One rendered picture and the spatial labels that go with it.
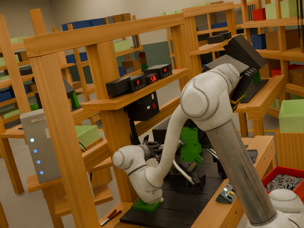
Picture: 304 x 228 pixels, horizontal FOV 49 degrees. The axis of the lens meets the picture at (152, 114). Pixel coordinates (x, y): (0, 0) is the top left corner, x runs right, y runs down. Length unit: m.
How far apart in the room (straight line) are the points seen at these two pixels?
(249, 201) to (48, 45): 1.08
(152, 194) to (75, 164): 0.43
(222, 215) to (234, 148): 0.72
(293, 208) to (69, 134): 1.03
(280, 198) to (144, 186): 0.56
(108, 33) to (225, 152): 1.08
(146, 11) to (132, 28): 10.26
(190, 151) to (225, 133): 0.90
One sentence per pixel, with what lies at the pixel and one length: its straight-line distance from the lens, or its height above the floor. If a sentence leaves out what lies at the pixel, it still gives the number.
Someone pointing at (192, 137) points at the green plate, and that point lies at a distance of 2.01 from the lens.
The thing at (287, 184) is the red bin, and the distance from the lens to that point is 2.13.
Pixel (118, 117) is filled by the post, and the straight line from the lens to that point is 1.96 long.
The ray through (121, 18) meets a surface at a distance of 8.45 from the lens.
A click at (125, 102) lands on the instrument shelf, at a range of 1.82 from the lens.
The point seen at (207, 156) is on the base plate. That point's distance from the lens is 2.52.
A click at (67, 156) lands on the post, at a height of 1.36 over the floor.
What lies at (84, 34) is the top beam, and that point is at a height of 1.91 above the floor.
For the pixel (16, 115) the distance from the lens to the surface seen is 9.63.
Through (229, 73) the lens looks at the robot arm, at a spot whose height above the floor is 1.68.
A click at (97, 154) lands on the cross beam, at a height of 1.24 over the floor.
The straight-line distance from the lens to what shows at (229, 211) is 1.86.
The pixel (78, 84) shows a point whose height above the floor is 0.37.
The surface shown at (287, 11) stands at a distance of 4.97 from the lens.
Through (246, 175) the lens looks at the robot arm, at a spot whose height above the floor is 1.35.
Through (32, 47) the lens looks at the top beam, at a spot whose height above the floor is 1.89.
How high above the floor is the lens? 1.89
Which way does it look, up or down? 15 degrees down
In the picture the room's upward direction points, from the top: 11 degrees counter-clockwise
